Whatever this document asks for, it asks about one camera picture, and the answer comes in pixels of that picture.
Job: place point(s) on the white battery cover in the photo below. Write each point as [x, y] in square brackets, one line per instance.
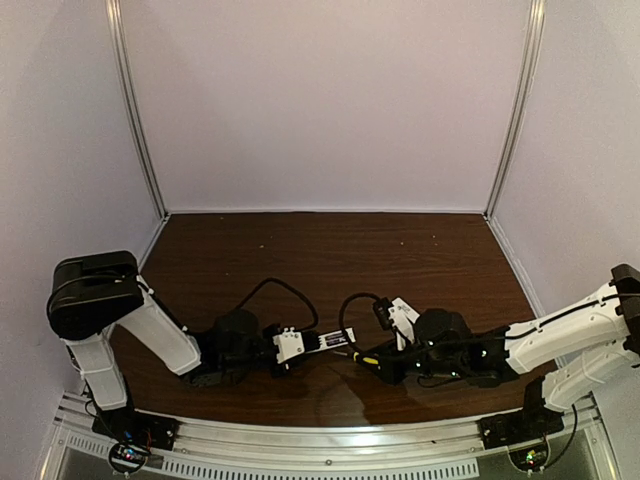
[401, 309]

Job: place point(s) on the aluminium frame post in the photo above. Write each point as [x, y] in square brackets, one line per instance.
[529, 62]
[134, 118]

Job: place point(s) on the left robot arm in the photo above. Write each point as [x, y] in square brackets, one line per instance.
[92, 293]

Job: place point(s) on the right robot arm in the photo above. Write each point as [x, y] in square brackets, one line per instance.
[601, 331]

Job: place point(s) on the white remote control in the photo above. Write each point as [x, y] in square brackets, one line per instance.
[336, 339]

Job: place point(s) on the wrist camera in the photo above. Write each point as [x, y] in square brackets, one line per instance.
[289, 344]
[400, 327]

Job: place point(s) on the left aluminium frame post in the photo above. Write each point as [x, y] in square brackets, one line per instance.
[134, 118]

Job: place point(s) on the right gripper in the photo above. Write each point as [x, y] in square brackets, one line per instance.
[391, 364]

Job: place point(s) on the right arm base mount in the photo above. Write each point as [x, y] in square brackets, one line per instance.
[526, 432]

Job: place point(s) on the right aluminium frame post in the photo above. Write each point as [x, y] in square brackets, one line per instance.
[529, 62]

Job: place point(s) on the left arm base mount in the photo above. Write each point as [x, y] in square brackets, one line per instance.
[135, 434]

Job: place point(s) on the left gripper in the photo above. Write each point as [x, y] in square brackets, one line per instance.
[273, 360]

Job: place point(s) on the front aluminium rail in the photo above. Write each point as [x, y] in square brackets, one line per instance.
[450, 449]

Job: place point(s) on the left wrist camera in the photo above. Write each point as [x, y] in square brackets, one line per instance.
[289, 344]

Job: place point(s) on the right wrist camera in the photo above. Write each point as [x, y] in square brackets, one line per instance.
[400, 327]

